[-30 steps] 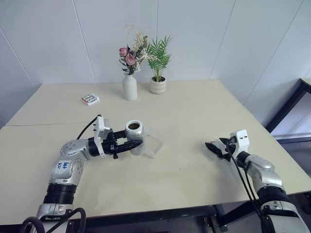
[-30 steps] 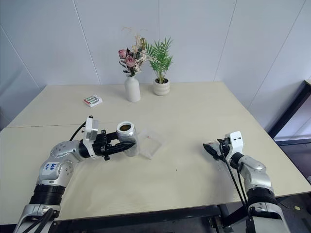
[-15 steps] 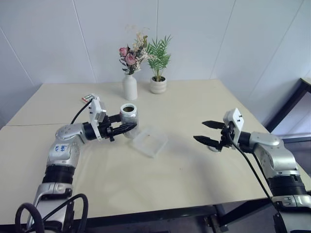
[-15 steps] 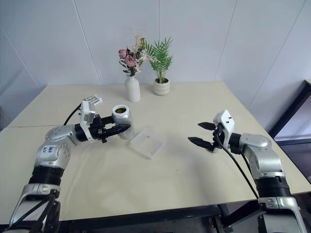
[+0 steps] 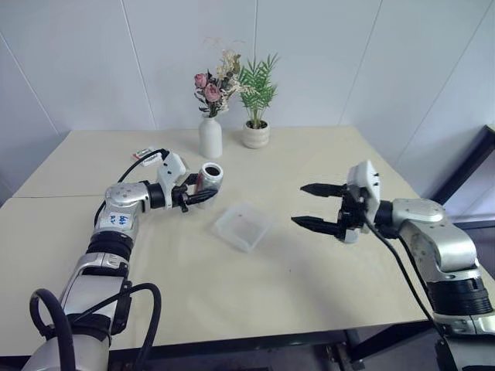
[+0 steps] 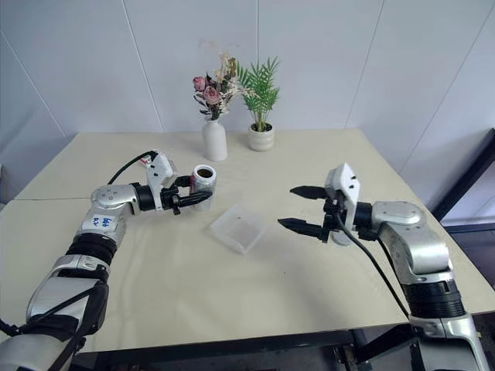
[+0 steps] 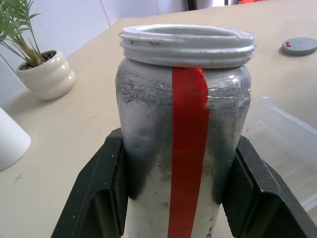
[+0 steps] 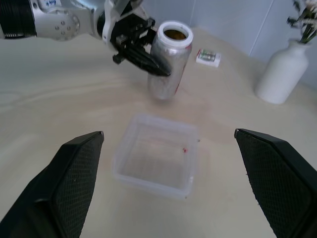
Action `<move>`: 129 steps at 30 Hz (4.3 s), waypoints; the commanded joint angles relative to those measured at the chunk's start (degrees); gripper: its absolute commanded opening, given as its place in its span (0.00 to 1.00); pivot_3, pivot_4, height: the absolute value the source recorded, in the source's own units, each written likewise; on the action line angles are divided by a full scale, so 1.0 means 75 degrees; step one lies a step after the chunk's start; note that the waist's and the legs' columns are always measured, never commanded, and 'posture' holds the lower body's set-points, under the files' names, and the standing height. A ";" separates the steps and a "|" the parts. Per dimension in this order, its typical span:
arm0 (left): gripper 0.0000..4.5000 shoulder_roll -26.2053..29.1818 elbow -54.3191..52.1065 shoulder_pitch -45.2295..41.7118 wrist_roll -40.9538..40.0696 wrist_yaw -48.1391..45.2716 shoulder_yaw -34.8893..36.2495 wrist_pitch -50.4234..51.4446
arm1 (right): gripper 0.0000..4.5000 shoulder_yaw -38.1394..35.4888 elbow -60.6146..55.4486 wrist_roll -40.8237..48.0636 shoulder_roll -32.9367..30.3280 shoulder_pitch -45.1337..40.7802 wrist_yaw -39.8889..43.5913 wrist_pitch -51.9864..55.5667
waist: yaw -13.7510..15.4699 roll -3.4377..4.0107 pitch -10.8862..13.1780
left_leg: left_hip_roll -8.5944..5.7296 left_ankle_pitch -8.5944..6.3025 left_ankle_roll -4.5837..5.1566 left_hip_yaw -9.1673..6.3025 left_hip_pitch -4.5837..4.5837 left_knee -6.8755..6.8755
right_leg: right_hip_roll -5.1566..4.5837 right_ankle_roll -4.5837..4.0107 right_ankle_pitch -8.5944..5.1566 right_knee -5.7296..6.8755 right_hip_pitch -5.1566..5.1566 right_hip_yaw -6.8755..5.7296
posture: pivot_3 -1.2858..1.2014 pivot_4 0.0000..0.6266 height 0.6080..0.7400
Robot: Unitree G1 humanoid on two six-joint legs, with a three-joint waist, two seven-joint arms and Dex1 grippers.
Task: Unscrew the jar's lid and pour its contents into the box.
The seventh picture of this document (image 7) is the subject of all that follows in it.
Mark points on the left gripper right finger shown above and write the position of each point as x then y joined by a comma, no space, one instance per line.
260,198

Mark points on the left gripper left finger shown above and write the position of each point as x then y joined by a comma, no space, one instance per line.
99,193

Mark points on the clear jar with red band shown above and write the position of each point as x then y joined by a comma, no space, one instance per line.
148,111

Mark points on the grey jar lid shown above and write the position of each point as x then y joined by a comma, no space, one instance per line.
299,45

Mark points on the clear plastic tray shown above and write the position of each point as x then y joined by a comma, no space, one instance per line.
284,148

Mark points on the white ceramic vase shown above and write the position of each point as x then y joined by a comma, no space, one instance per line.
12,141

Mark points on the green plant in cream pot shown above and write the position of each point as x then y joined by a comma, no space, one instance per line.
49,77

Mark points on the orange object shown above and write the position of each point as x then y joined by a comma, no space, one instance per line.
250,1

